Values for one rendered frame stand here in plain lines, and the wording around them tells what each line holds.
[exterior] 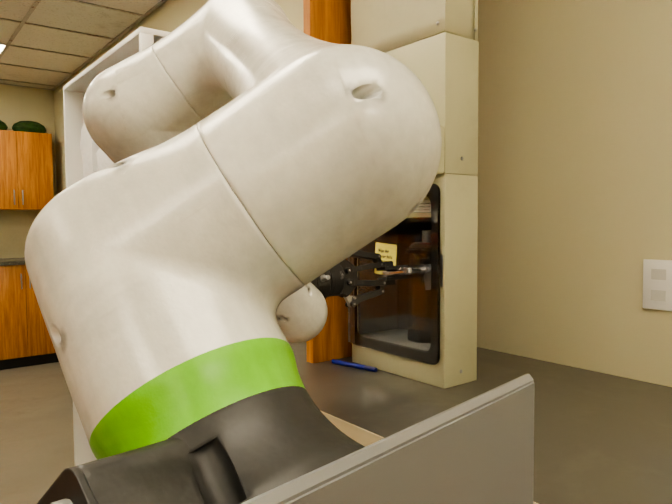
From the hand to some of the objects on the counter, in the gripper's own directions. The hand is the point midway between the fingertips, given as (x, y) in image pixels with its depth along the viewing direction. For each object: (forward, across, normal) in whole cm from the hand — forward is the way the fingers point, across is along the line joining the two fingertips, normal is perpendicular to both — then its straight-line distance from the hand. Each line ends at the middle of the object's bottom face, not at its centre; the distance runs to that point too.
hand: (392, 273), depth 132 cm
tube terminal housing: (+18, -24, +9) cm, 31 cm away
